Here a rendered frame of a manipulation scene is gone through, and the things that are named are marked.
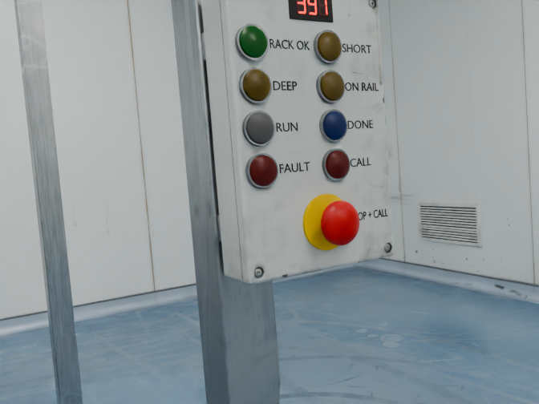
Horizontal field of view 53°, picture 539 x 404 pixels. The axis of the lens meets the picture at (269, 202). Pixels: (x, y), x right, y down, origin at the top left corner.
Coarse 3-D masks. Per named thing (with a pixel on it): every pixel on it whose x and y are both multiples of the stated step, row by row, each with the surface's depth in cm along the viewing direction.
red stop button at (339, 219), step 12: (336, 204) 47; (348, 204) 48; (324, 216) 47; (336, 216) 47; (348, 216) 47; (324, 228) 47; (336, 228) 47; (348, 228) 47; (336, 240) 47; (348, 240) 48
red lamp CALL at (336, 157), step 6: (336, 150) 50; (330, 156) 49; (336, 156) 49; (342, 156) 50; (330, 162) 49; (336, 162) 49; (342, 162) 50; (348, 162) 50; (330, 168) 49; (336, 168) 49; (342, 168) 50; (348, 168) 50; (330, 174) 49; (336, 174) 49; (342, 174) 50
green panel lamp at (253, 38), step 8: (248, 32) 44; (256, 32) 45; (240, 40) 44; (248, 40) 44; (256, 40) 45; (264, 40) 45; (248, 48) 44; (256, 48) 45; (264, 48) 45; (256, 56) 45
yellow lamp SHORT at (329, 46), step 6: (324, 36) 48; (330, 36) 49; (336, 36) 49; (318, 42) 48; (324, 42) 48; (330, 42) 49; (336, 42) 49; (318, 48) 48; (324, 48) 48; (330, 48) 49; (336, 48) 49; (324, 54) 48; (330, 54) 49; (336, 54) 49; (330, 60) 49
